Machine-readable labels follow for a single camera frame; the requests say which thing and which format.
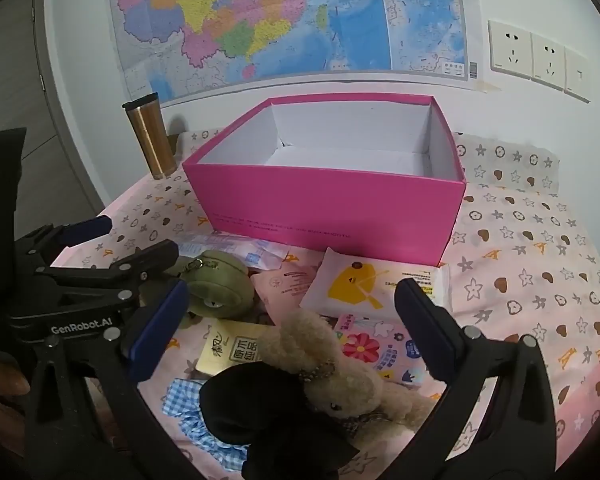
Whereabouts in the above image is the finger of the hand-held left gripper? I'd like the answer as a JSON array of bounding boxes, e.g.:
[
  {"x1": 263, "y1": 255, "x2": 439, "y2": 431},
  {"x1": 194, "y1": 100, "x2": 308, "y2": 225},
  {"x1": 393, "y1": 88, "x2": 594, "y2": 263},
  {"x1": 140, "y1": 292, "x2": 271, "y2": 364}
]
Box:
[
  {"x1": 14, "y1": 214, "x2": 114, "y2": 267},
  {"x1": 36, "y1": 239, "x2": 182, "y2": 307}
]

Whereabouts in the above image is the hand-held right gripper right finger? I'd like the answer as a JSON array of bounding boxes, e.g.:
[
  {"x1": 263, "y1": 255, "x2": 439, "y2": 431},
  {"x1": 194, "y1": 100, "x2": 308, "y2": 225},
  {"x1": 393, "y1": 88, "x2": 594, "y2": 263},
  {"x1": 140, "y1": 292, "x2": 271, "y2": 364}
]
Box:
[{"x1": 380, "y1": 277, "x2": 561, "y2": 480}]

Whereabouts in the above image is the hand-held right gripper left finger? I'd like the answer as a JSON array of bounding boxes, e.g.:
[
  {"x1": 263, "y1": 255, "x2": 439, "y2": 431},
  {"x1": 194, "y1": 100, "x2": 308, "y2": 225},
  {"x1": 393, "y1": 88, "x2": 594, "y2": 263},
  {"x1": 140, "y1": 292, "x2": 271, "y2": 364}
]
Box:
[{"x1": 25, "y1": 279, "x2": 206, "y2": 480}]

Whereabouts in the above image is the pink floral tissue pack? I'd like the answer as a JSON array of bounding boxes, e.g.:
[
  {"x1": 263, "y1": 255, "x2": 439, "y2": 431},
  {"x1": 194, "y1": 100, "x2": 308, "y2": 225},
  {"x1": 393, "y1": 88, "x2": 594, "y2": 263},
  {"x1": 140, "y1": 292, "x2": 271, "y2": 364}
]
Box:
[{"x1": 330, "y1": 312, "x2": 448, "y2": 386}]

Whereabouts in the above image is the green plush toy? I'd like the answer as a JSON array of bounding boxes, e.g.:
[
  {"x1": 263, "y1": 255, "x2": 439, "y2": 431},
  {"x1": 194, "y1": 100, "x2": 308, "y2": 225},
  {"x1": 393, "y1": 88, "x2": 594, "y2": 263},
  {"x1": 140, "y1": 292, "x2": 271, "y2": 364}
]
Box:
[{"x1": 162, "y1": 250, "x2": 256, "y2": 321}]

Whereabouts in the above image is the blue gingham scrunchie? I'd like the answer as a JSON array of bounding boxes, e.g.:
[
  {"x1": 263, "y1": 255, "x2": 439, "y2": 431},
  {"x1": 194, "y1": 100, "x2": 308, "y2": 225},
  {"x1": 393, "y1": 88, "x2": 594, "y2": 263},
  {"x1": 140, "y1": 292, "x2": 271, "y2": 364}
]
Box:
[{"x1": 161, "y1": 379, "x2": 251, "y2": 472}]

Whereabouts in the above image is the yellow tissue pack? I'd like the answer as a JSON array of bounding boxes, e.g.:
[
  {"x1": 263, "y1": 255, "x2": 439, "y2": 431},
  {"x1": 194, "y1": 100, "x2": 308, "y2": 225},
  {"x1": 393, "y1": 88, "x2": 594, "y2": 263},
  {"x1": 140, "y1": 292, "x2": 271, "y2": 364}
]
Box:
[{"x1": 196, "y1": 320, "x2": 276, "y2": 378}]

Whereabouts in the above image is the green clear tape packet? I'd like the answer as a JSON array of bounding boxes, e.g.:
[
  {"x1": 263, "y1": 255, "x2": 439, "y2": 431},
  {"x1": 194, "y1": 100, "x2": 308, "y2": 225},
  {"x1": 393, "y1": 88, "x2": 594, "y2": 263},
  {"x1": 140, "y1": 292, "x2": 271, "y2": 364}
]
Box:
[{"x1": 177, "y1": 232, "x2": 290, "y2": 270}]

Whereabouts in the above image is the beige plush rabbit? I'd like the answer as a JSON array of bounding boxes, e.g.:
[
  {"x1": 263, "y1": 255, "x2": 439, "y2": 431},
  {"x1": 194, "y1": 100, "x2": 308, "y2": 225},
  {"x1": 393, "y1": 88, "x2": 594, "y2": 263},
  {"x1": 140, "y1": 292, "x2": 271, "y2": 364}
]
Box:
[{"x1": 257, "y1": 308, "x2": 438, "y2": 436}]

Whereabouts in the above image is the black plush item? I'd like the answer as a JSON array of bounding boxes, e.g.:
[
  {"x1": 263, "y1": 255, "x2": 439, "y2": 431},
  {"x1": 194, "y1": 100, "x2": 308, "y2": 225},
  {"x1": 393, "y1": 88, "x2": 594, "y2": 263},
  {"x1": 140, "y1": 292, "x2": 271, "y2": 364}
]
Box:
[{"x1": 200, "y1": 360, "x2": 361, "y2": 480}]

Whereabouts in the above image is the pink cardboard box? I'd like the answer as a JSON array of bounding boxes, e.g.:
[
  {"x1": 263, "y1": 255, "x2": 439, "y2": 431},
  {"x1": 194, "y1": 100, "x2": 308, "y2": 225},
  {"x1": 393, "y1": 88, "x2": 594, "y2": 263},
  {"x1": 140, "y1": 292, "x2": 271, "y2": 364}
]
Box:
[{"x1": 182, "y1": 94, "x2": 467, "y2": 267}]

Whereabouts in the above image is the white wet wipes pack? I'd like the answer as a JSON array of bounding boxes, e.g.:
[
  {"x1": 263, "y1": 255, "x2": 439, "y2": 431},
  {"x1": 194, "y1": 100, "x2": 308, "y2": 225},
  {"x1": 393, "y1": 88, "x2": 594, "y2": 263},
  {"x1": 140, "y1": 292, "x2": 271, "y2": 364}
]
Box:
[{"x1": 298, "y1": 247, "x2": 452, "y2": 323}]

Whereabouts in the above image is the gold tumbler with black lid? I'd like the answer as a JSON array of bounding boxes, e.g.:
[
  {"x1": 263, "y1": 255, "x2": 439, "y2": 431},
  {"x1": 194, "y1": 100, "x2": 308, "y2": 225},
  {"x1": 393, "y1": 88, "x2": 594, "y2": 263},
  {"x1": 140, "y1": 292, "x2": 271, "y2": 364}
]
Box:
[{"x1": 122, "y1": 92, "x2": 177, "y2": 181}]

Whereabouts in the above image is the brown round object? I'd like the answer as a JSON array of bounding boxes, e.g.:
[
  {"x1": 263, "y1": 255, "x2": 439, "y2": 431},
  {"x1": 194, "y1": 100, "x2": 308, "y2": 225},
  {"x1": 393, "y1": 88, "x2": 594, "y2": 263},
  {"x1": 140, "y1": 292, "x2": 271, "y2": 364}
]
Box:
[{"x1": 0, "y1": 360, "x2": 31, "y2": 403}]

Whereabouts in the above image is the pink printed blanket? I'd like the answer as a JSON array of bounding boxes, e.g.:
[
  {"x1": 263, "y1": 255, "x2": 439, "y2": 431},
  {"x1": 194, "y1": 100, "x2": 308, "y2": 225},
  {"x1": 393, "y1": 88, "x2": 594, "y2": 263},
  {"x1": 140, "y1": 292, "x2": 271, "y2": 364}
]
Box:
[{"x1": 55, "y1": 127, "x2": 600, "y2": 480}]

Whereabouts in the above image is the pink flat packet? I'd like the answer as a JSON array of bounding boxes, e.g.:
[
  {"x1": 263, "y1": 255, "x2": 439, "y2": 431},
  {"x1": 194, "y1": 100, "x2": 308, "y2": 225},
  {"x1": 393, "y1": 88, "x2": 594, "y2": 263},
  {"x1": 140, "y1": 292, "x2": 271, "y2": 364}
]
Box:
[{"x1": 250, "y1": 264, "x2": 323, "y2": 321}]

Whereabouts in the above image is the grey door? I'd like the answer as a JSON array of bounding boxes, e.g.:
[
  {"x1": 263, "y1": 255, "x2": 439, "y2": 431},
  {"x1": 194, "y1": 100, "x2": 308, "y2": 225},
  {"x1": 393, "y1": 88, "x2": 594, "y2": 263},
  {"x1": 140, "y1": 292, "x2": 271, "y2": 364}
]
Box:
[{"x1": 0, "y1": 0, "x2": 106, "y2": 256}]

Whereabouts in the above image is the colourful wall map poster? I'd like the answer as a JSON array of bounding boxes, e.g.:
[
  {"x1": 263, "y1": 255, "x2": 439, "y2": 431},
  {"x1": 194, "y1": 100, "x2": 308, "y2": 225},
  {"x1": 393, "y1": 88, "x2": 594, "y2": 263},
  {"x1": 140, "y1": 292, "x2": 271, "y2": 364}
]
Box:
[{"x1": 107, "y1": 0, "x2": 481, "y2": 108}]

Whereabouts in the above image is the white wall socket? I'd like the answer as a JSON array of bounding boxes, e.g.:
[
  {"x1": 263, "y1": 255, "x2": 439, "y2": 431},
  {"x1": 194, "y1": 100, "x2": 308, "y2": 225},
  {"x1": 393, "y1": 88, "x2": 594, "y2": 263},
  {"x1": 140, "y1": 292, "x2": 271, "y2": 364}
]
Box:
[
  {"x1": 530, "y1": 31, "x2": 567, "y2": 92},
  {"x1": 487, "y1": 20, "x2": 533, "y2": 80}
]

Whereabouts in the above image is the white wall switch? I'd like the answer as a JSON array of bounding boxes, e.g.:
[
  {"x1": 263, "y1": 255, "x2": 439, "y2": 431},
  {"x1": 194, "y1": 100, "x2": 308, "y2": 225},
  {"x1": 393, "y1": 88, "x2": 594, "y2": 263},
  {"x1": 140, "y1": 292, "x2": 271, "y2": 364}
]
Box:
[{"x1": 563, "y1": 47, "x2": 592, "y2": 104}]

